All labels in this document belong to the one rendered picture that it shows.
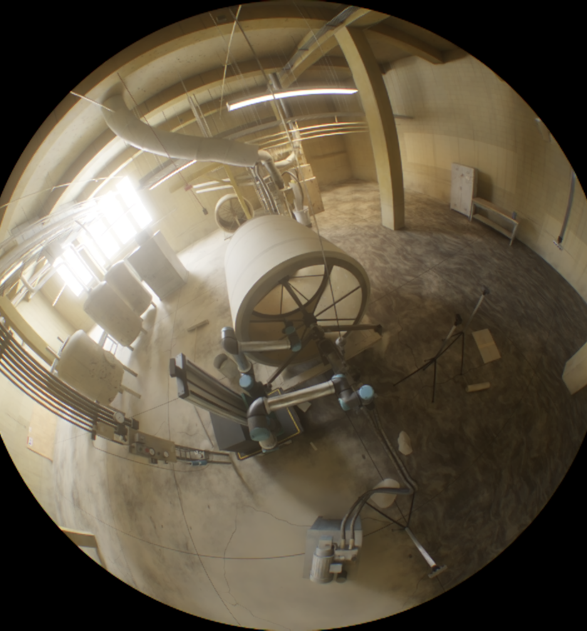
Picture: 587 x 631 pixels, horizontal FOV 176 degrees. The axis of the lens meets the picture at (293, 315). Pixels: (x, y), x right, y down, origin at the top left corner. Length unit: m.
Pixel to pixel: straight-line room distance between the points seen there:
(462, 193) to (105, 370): 11.36
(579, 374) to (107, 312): 10.58
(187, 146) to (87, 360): 5.18
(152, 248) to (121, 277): 1.43
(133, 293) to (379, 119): 8.64
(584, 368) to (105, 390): 9.11
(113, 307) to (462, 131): 12.69
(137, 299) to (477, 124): 13.19
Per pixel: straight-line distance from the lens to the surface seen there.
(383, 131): 5.33
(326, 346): 1.86
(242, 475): 2.99
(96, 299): 6.22
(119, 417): 1.95
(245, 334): 1.98
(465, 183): 8.03
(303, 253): 1.65
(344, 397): 1.20
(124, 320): 6.42
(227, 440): 2.10
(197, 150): 5.34
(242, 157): 5.32
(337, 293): 3.00
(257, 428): 1.15
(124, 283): 7.26
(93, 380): 4.87
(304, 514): 2.78
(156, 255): 7.09
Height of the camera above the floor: 2.56
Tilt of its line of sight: 46 degrees down
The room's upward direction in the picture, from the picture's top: 24 degrees counter-clockwise
